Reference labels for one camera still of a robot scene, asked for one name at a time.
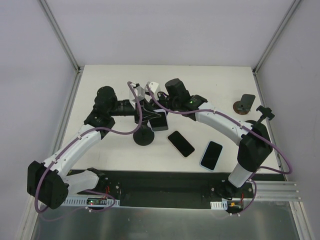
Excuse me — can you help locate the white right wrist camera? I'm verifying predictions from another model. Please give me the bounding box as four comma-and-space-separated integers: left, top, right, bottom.
144, 81, 161, 96

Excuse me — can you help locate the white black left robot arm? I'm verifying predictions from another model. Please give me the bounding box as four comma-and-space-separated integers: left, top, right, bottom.
27, 82, 161, 213

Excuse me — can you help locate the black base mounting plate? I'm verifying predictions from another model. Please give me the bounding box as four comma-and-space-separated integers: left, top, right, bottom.
67, 169, 259, 208

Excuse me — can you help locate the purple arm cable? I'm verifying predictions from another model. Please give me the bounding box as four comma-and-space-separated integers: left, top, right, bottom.
147, 86, 294, 218
34, 81, 146, 215

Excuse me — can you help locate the phone with blue case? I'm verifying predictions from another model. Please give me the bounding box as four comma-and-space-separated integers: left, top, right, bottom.
199, 141, 223, 171

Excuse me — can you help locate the phone with lilac case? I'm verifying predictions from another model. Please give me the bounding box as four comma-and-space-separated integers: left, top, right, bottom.
149, 109, 169, 132

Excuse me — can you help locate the phone stand with wooden base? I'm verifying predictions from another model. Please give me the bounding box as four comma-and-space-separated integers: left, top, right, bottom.
232, 94, 256, 115

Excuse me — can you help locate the black round-base phone stand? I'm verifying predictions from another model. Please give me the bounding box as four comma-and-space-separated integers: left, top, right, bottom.
245, 105, 275, 136

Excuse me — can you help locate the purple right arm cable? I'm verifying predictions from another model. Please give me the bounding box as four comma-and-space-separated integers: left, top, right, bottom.
147, 86, 294, 218

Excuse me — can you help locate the aluminium corner frame post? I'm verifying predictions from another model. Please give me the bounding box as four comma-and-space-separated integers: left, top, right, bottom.
252, 0, 303, 76
37, 0, 82, 74

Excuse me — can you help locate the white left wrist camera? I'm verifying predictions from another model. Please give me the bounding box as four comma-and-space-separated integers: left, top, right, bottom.
129, 84, 145, 108

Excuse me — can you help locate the black clamp phone stand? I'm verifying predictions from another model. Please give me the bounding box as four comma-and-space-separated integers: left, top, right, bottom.
133, 125, 155, 147

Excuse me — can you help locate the aluminium corner frame post left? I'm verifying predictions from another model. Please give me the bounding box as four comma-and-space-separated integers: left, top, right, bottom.
37, 0, 82, 74

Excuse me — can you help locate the phone with cream case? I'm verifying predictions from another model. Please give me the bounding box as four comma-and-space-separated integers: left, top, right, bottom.
167, 130, 195, 158

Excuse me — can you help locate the aluminium corner frame post right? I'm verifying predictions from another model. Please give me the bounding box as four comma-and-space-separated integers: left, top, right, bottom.
252, 0, 303, 76

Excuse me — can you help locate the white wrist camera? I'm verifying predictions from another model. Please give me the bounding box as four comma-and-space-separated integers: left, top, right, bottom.
129, 84, 145, 108
144, 81, 161, 96

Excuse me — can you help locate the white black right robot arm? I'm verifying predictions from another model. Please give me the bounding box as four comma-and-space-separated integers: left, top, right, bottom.
145, 78, 274, 198

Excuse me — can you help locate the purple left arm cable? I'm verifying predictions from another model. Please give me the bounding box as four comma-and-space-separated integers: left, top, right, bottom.
34, 81, 146, 215

